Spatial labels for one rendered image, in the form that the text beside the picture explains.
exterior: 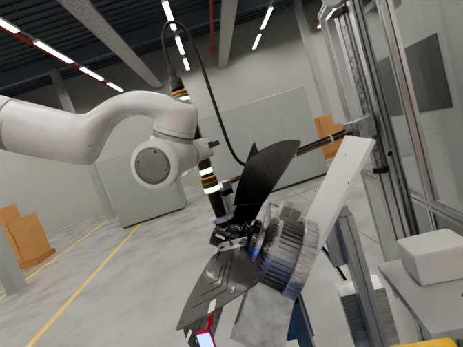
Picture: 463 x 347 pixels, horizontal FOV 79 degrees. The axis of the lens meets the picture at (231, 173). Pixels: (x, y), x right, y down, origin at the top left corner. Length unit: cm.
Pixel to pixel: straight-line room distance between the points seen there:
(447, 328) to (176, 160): 79
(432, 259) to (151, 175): 87
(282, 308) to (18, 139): 71
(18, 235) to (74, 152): 839
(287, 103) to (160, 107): 602
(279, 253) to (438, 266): 49
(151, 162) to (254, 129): 583
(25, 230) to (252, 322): 814
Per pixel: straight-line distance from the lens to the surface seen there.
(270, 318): 84
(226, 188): 79
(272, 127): 634
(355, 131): 111
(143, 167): 48
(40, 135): 55
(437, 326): 97
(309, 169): 659
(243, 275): 65
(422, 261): 106
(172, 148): 47
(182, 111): 50
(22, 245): 893
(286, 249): 83
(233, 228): 86
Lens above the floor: 148
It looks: 7 degrees down
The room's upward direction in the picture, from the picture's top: 18 degrees counter-clockwise
